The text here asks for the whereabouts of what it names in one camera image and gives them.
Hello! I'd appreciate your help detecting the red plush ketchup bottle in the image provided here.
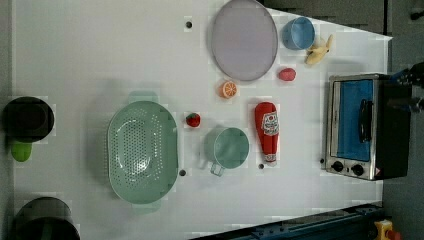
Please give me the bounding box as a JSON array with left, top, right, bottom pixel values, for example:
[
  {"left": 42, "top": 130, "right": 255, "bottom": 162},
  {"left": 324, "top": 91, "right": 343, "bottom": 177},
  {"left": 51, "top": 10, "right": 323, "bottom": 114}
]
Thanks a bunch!
[{"left": 254, "top": 102, "right": 279, "bottom": 166}]

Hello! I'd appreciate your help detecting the small red strawberry toy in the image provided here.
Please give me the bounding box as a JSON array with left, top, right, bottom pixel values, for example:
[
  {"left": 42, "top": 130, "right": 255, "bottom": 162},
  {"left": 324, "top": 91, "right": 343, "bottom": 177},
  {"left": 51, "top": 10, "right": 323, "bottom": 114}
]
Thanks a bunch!
[{"left": 186, "top": 113, "right": 201, "bottom": 128}]

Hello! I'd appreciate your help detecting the plush orange half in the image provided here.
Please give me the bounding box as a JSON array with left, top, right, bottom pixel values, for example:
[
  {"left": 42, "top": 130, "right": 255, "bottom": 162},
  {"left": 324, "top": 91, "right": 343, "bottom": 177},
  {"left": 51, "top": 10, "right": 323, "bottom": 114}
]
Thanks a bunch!
[{"left": 219, "top": 81, "right": 238, "bottom": 99}]

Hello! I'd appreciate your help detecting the green mug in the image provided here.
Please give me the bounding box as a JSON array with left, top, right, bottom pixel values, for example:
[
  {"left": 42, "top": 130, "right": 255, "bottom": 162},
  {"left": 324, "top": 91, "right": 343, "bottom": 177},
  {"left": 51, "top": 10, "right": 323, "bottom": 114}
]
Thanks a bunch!
[{"left": 204, "top": 127, "right": 250, "bottom": 177}]

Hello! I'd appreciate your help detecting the red and green strawberry toy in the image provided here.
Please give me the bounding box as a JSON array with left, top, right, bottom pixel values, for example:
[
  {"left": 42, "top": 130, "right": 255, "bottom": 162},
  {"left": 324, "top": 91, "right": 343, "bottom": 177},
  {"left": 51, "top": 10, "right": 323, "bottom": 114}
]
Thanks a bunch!
[{"left": 278, "top": 68, "right": 296, "bottom": 81}]

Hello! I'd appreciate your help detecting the large grey plate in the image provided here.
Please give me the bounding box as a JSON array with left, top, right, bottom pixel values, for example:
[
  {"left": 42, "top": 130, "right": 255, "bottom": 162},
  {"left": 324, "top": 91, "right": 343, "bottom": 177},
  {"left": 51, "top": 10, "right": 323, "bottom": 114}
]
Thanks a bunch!
[{"left": 211, "top": 0, "right": 278, "bottom": 81}]

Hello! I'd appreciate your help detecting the blue bowl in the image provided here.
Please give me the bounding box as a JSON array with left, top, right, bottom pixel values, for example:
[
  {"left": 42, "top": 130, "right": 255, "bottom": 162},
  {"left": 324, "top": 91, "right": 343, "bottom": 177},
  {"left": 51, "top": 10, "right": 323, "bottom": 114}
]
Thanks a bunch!
[{"left": 282, "top": 17, "right": 315, "bottom": 50}]

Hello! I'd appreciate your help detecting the plush peeled banana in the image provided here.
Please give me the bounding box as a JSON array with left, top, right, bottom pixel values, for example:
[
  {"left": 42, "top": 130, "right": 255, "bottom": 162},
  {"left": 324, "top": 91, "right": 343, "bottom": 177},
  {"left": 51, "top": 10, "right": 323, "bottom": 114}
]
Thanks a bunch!
[{"left": 305, "top": 35, "right": 334, "bottom": 65}]

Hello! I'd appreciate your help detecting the silver toaster oven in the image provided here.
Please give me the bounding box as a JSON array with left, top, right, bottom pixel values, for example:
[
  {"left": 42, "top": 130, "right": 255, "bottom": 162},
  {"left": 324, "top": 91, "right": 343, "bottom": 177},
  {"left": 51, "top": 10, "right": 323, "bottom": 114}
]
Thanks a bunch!
[{"left": 325, "top": 74, "right": 412, "bottom": 181}]

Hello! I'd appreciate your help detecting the black cylinder with green tag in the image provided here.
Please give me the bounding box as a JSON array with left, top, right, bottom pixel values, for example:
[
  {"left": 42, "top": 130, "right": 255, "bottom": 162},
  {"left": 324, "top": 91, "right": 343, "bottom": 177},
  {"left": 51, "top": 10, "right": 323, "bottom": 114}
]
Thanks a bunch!
[{"left": 2, "top": 96, "right": 55, "bottom": 162}]

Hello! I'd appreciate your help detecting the black cylinder lower left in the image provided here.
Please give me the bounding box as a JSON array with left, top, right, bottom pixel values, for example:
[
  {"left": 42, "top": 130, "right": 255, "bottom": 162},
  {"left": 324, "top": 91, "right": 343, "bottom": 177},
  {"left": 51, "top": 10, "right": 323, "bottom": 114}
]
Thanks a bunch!
[{"left": 11, "top": 197, "right": 81, "bottom": 240}]

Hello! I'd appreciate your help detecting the yellow and red clamp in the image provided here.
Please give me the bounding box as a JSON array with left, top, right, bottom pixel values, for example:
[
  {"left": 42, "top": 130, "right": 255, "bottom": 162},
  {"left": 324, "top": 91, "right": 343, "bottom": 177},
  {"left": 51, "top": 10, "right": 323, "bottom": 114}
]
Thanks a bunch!
[{"left": 374, "top": 220, "right": 402, "bottom": 240}]

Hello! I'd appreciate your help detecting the blue metal frame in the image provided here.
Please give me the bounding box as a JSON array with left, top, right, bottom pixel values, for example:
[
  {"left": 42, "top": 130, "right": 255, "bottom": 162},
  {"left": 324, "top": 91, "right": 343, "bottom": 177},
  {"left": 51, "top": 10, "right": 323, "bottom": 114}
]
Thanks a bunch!
[{"left": 191, "top": 204, "right": 385, "bottom": 240}]

